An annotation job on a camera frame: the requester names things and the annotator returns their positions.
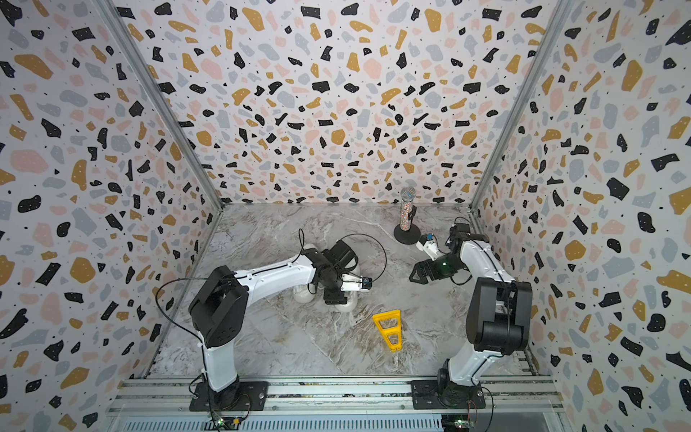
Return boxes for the white knit sneaker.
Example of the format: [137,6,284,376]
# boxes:
[335,265,361,313]
[291,252,317,304]

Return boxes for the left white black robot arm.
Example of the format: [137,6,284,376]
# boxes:
[189,240,372,394]

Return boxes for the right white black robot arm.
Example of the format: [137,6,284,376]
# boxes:
[410,223,533,393]

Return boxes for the sprinkle tube on black base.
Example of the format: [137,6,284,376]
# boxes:
[393,186,421,245]

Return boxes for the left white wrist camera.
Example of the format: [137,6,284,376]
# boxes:
[340,274,372,292]

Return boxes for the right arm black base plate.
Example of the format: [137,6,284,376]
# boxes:
[410,380,486,410]

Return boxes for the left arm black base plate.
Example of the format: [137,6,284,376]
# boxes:
[189,379,269,412]

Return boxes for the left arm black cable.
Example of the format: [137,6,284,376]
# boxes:
[154,228,389,432]

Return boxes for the front aluminium rail frame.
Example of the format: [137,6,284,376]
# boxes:
[106,375,572,431]

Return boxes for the right aluminium corner post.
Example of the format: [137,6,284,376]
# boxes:
[469,0,574,212]

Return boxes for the aluminium corner post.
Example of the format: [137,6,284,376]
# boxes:
[94,0,223,211]
[469,0,574,212]

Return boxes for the left aluminium corner post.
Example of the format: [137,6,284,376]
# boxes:
[94,0,223,211]

